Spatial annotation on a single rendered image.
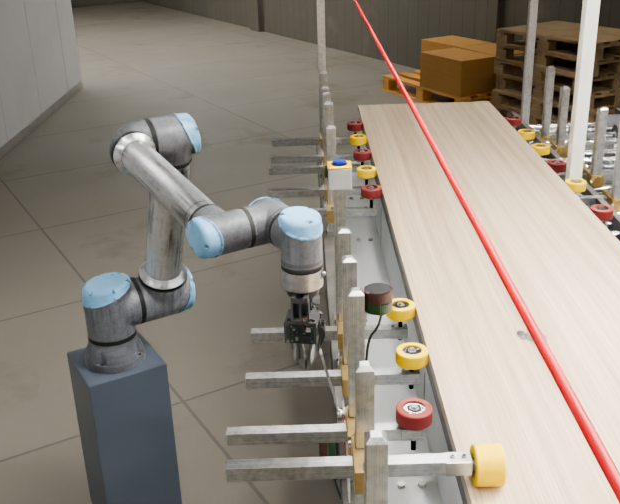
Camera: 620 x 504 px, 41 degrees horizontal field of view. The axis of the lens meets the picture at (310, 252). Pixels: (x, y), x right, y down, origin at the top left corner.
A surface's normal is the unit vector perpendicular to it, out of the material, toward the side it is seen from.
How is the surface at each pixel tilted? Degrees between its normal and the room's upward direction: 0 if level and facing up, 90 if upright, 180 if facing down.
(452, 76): 90
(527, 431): 0
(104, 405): 90
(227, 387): 0
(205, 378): 0
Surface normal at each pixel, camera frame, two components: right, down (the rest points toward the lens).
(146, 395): 0.51, 0.33
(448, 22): -0.86, 0.22
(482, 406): -0.03, -0.92
